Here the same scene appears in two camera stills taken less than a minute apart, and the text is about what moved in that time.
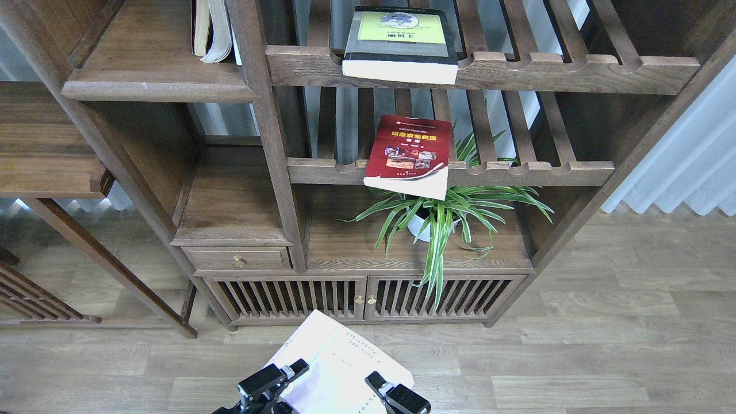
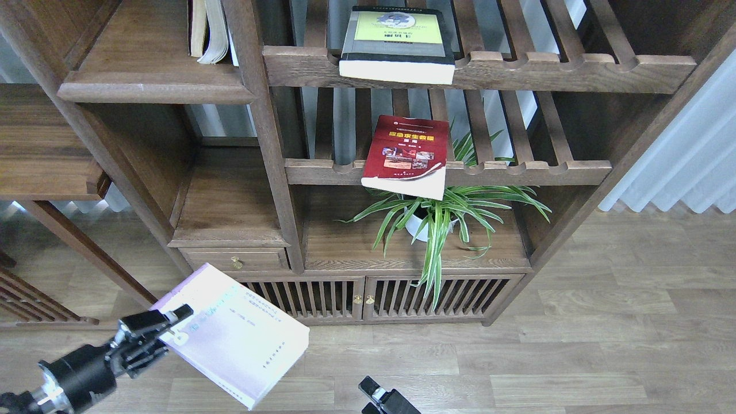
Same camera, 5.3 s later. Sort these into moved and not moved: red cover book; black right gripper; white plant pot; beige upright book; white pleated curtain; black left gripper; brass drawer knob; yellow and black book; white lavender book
Moved: black right gripper; black left gripper; white lavender book
Not moved: yellow and black book; brass drawer knob; white plant pot; beige upright book; red cover book; white pleated curtain
